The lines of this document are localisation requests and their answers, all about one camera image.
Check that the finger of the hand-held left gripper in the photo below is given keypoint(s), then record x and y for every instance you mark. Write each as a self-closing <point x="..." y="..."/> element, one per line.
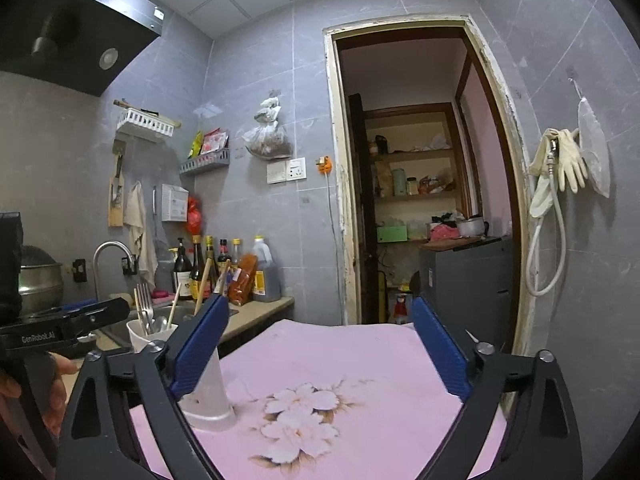
<point x="80" y="306"/>
<point x="100" y="312"/>

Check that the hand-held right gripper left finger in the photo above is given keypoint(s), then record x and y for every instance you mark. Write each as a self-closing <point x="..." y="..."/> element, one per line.
<point x="200" y="345"/>

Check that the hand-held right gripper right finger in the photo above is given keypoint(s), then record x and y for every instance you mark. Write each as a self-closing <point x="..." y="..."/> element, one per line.
<point x="440" y="350"/>

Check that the metal spoon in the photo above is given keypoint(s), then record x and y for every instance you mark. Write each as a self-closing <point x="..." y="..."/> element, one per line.
<point x="149" y="326"/>
<point x="160" y="323"/>

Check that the metal fork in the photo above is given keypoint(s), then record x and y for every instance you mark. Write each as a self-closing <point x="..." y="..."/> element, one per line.
<point x="143" y="297"/>

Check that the white plastic utensil holder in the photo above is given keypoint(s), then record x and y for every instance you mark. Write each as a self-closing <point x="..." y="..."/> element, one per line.
<point x="210" y="405"/>

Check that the person's left hand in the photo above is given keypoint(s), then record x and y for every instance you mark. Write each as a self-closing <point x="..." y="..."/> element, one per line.
<point x="65" y="364"/>

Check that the yellow sponge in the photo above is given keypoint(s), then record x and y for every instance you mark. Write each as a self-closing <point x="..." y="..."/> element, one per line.
<point x="121" y="299"/>

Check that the steel cooking pot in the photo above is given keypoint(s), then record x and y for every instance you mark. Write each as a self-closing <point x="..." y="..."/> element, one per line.
<point x="40" y="280"/>

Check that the red bottle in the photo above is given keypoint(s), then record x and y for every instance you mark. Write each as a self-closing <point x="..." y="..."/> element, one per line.
<point x="400" y="308"/>

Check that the pink scrub cloth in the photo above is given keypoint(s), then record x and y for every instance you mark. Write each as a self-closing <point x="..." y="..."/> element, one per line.
<point x="160" y="294"/>

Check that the dark bottle white label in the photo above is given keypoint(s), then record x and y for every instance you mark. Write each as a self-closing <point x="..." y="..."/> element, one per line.
<point x="182" y="280"/>

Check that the chrome faucet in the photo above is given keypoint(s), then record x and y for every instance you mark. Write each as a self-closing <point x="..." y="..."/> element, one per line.
<point x="112" y="246"/>

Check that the dark cabinet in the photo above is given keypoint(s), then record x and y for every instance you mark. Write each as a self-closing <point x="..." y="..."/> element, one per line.
<point x="465" y="285"/>

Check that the yellow-cap soy sauce bottle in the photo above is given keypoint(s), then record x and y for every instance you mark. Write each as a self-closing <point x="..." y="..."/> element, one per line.
<point x="198" y="270"/>
<point x="211" y="252"/>

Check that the orange chili packet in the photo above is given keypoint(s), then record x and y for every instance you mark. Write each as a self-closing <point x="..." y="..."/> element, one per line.
<point x="245" y="280"/>

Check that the pink floral tablecloth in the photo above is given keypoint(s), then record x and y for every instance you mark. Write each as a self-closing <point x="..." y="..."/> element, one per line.
<point x="350" y="360"/>

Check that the red-cap dark bottle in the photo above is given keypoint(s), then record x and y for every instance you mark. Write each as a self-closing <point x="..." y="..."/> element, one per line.
<point x="224" y="252"/>

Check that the hanging beige towel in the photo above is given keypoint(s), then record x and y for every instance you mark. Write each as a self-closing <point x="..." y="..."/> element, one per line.
<point x="137" y="220"/>

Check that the large plastic jug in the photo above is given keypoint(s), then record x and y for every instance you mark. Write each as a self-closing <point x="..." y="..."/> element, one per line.
<point x="267" y="265"/>

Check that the hanging wooden board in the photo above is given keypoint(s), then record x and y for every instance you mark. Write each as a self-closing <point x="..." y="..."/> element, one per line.
<point x="116" y="205"/>

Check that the green box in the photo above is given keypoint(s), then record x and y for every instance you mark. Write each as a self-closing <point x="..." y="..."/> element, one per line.
<point x="392" y="234"/>

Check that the small metal pot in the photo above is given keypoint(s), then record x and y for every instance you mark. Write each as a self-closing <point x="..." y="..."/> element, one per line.
<point x="470" y="226"/>

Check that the red plastic bag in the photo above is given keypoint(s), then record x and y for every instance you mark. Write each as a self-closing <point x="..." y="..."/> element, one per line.
<point x="195" y="216"/>

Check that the glass jar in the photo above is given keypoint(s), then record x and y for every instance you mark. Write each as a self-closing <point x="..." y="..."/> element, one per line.
<point x="412" y="186"/>

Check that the green canister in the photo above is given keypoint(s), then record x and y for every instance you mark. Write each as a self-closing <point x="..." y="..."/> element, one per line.
<point x="398" y="181"/>

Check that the yellow snack packet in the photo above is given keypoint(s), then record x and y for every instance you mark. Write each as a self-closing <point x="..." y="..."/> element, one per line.
<point x="195" y="145"/>

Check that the wooden pantry shelf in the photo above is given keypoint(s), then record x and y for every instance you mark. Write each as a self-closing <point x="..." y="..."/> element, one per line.
<point x="415" y="154"/>

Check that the red white snack packet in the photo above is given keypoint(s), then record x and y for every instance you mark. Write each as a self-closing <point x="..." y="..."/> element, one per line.
<point x="214" y="141"/>

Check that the hanging bag of dried goods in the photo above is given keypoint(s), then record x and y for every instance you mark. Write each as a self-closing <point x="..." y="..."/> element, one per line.
<point x="267" y="142"/>

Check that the cream rubber glove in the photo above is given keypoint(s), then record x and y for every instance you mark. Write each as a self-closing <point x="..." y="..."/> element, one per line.
<point x="540" y="152"/>
<point x="571" y="160"/>

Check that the hanging clear plastic bag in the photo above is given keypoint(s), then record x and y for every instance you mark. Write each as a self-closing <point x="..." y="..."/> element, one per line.
<point x="595" y="150"/>

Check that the black range hood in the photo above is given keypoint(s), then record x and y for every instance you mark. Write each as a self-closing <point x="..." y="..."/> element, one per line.
<point x="75" y="35"/>

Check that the black wall outlet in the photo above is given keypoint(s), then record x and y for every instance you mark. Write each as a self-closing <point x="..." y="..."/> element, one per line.
<point x="79" y="270"/>

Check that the white wall box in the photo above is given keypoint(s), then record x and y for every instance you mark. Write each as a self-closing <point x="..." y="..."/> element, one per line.
<point x="175" y="203"/>

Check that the grey wall rack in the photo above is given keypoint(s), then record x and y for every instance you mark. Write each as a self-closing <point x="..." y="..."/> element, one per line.
<point x="205" y="162"/>

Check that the white wall socket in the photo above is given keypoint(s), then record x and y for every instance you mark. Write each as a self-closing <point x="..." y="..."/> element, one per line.
<point x="286" y="170"/>

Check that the white wall basket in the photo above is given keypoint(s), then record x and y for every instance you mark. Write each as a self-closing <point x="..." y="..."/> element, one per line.
<point x="145" y="122"/>

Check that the wooden door frame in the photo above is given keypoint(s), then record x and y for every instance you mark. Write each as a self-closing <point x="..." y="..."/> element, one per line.
<point x="332" y="160"/>

